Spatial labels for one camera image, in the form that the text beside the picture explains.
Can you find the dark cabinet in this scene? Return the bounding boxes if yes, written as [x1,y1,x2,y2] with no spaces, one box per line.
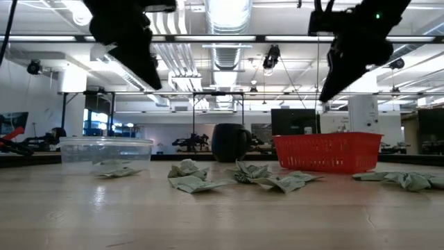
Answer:
[418,108,444,156]

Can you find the red plastic mesh basket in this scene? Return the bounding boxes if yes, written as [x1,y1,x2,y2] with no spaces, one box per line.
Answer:
[272,131,384,174]

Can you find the black monitor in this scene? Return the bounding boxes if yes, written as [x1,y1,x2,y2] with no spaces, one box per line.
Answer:
[271,108,322,137]

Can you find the red-orange and black tool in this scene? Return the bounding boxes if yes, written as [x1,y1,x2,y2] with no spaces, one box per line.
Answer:
[0,126,35,156]

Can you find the black beam with light strips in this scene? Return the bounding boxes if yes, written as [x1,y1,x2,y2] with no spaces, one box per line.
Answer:
[0,33,444,44]

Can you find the clear plastic food container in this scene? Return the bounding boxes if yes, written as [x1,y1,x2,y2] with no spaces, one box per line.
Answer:
[58,136,154,176]

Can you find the black background robot arms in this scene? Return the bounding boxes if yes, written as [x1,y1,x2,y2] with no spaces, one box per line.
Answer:
[22,135,53,152]
[172,133,211,153]

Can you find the black background rig frame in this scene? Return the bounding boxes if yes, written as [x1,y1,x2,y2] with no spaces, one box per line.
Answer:
[191,91,245,135]
[60,90,117,138]

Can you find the dark mug with green interior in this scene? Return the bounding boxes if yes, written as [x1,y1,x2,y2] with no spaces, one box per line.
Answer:
[211,123,253,163]

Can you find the silver ceiling air duct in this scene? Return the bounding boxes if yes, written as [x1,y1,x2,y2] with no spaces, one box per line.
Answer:
[204,0,253,108]

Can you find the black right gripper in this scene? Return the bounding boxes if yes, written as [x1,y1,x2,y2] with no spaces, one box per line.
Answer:
[308,9,395,103]

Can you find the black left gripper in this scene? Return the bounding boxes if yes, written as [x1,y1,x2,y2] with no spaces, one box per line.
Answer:
[83,0,163,90]

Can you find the dark wall screen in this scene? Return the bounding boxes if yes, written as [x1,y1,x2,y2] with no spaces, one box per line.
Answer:
[0,111,30,137]

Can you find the black aluminium table frame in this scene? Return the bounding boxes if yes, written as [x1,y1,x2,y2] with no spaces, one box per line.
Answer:
[0,151,444,168]

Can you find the white square pillar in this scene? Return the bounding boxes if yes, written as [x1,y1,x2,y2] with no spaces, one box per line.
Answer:
[348,95,379,135]

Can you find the thin hanging cord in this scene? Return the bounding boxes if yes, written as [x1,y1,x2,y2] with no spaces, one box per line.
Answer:
[314,34,321,112]

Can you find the black hanging cable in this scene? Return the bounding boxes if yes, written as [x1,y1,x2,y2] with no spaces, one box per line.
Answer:
[0,0,18,67]

